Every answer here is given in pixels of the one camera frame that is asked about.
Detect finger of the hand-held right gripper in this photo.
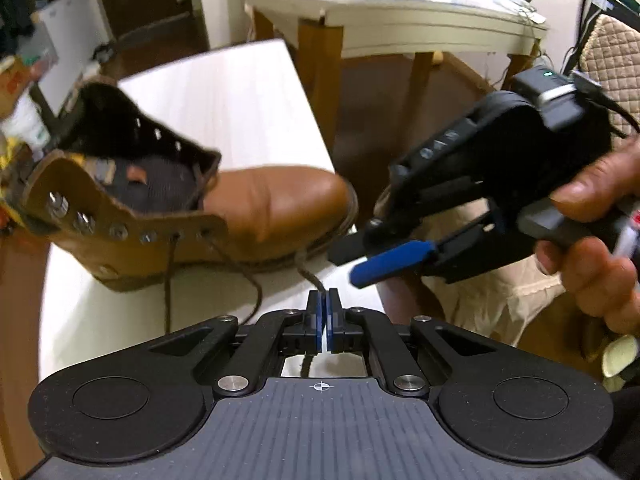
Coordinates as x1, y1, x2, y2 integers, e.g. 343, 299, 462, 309
349, 209, 532, 291
326, 179, 502, 268

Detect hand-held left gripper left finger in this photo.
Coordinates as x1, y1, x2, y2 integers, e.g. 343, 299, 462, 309
149, 290, 324, 397

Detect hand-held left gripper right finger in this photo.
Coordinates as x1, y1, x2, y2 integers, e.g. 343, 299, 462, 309
325, 287, 497, 397

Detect brown leather boot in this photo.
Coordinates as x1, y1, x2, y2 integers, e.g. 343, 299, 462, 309
14, 76, 359, 294

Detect dark brown shoelace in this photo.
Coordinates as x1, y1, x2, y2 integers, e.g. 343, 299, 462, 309
163, 232, 335, 380

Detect person's right hand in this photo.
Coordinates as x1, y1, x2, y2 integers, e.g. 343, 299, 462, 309
536, 134, 640, 337

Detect quilted beige chair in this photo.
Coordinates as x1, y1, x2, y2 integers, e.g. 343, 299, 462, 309
580, 12, 640, 131

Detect dining table with wooden legs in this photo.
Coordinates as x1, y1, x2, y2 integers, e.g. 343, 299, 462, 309
229, 0, 552, 161

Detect white storage cabinet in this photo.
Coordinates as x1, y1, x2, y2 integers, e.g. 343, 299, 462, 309
27, 0, 117, 113

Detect dark hanging clothes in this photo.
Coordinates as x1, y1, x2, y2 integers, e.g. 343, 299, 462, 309
0, 0, 37, 56

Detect black cable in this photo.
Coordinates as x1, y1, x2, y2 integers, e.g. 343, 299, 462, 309
562, 0, 640, 137

